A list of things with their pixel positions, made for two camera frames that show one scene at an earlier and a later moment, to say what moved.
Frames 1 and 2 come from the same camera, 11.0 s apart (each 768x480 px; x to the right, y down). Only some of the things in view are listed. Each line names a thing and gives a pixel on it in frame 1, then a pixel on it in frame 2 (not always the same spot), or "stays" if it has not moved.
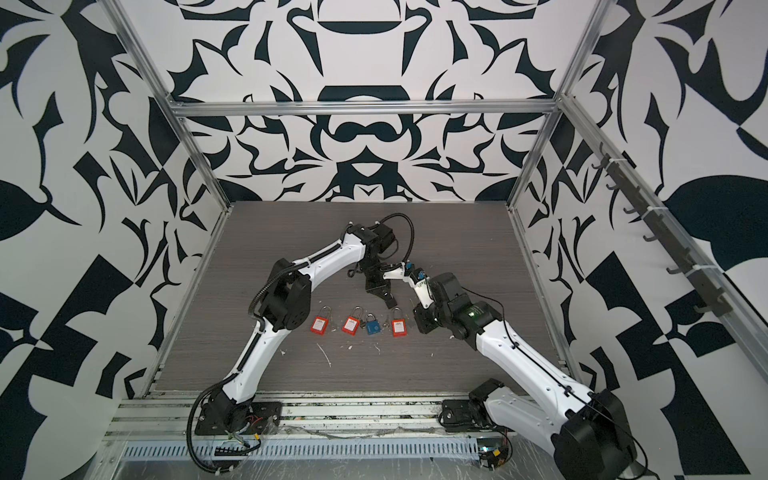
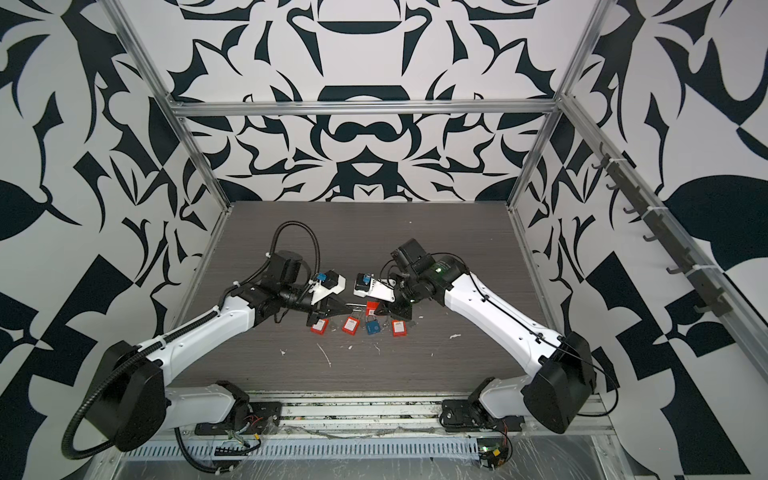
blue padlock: (373, 327) stays
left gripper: (379, 291) to (326, 311)
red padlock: (319, 324) stays
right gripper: (424, 324) to (402, 313)
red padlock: (399, 328) stays
